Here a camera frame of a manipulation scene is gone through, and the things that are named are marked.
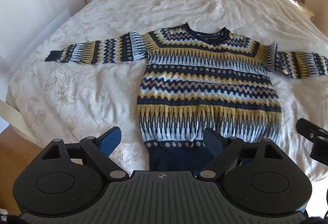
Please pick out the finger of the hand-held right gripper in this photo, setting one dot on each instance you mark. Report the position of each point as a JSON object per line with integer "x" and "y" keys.
{"x": 311, "y": 131}

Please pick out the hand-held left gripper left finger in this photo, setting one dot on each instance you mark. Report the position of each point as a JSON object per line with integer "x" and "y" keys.
{"x": 110, "y": 140}

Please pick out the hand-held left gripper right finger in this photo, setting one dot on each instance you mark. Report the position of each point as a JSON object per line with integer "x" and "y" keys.
{"x": 213, "y": 142}

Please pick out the navy yellow patterned knit sweater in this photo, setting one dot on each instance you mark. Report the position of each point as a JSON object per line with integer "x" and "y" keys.
{"x": 205, "y": 85}

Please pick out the white floral bedspread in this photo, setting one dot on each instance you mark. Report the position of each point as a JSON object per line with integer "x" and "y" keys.
{"x": 179, "y": 1}

